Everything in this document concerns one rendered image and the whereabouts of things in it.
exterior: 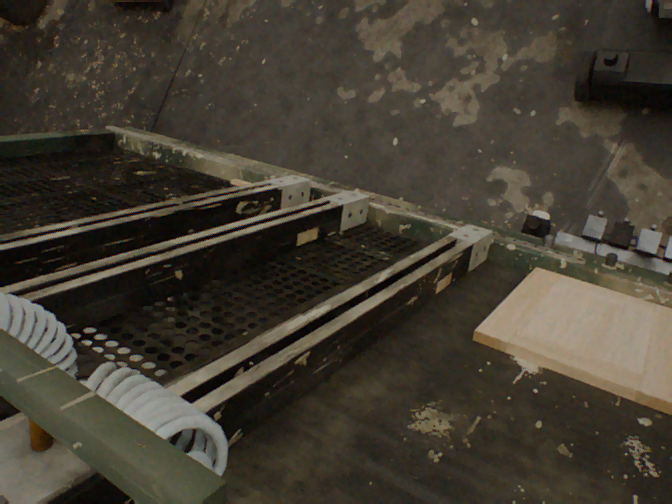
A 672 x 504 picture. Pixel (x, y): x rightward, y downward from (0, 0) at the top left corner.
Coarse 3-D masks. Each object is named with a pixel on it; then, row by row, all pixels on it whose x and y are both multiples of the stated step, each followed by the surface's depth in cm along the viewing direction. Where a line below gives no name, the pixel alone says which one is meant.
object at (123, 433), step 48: (0, 336) 29; (0, 384) 27; (48, 384) 26; (96, 384) 34; (144, 384) 35; (48, 432) 25; (96, 432) 23; (144, 432) 24; (192, 432) 37; (144, 480) 22; (192, 480) 22
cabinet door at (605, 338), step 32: (544, 288) 112; (576, 288) 115; (512, 320) 96; (544, 320) 98; (576, 320) 100; (608, 320) 102; (640, 320) 104; (512, 352) 88; (544, 352) 87; (576, 352) 88; (608, 352) 90; (640, 352) 91; (608, 384) 81; (640, 384) 81
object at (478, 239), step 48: (480, 240) 120; (384, 288) 93; (432, 288) 102; (48, 336) 39; (288, 336) 72; (336, 336) 75; (192, 384) 59; (240, 384) 60; (288, 384) 67; (0, 432) 43; (240, 432) 61; (0, 480) 39; (48, 480) 39; (96, 480) 45
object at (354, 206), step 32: (352, 192) 144; (256, 224) 112; (288, 224) 116; (320, 224) 126; (352, 224) 139; (128, 256) 88; (160, 256) 90; (192, 256) 94; (224, 256) 101; (256, 256) 109; (0, 288) 72; (32, 288) 75; (64, 288) 75; (96, 288) 79; (128, 288) 84; (160, 288) 90; (64, 320) 76; (96, 320) 81
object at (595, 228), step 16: (528, 224) 137; (544, 224) 140; (592, 224) 134; (624, 224) 131; (560, 240) 138; (576, 240) 136; (592, 240) 135; (608, 240) 145; (624, 240) 130; (640, 240) 128; (656, 240) 127; (624, 256) 131; (640, 256) 129; (656, 256) 141; (656, 272) 121
